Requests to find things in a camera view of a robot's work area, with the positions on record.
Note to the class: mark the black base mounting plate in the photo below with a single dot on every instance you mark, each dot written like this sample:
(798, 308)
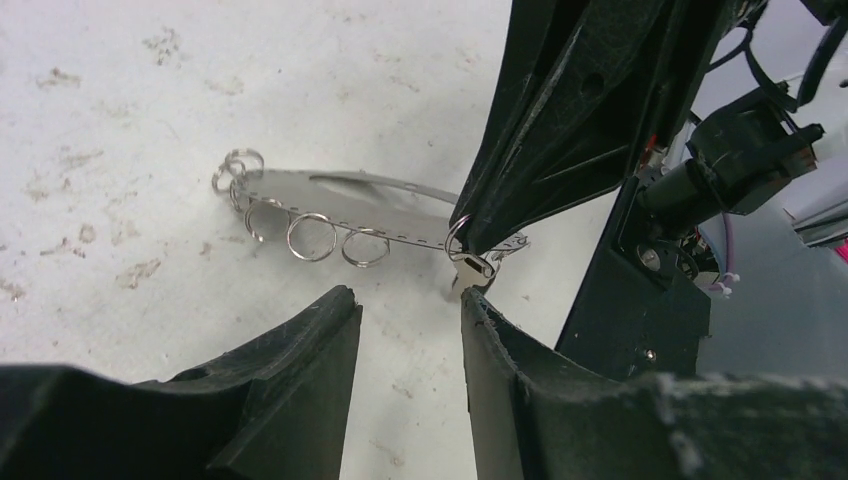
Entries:
(635, 311)

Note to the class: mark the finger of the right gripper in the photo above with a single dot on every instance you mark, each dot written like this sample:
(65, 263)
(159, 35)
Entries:
(583, 87)

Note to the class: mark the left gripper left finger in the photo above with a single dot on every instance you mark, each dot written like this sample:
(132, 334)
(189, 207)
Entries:
(293, 387)

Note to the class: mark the grey key holder with rings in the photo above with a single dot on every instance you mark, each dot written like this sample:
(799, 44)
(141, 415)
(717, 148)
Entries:
(305, 195)

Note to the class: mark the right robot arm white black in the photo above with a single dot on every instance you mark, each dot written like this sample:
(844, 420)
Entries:
(746, 151)

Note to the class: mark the key with black tag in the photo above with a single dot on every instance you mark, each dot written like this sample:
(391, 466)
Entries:
(472, 272)

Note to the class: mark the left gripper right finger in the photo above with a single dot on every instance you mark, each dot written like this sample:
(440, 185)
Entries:
(534, 413)

